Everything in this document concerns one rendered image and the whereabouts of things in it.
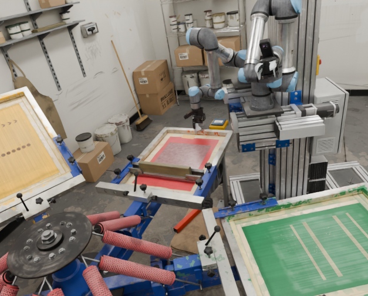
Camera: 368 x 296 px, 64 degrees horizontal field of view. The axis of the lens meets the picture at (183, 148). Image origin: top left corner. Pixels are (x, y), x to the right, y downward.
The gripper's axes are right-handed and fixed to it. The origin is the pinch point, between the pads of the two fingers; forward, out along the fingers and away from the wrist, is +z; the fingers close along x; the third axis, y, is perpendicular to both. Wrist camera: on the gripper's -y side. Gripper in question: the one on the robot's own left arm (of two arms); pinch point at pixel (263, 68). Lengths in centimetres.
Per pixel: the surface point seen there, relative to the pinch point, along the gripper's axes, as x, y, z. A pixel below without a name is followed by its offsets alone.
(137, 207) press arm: 70, 55, 26
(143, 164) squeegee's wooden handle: 85, 51, -9
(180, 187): 60, 64, -4
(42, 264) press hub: 63, 31, 84
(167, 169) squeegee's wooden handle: 69, 55, -9
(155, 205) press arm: 71, 67, 11
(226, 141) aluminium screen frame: 44, 61, -54
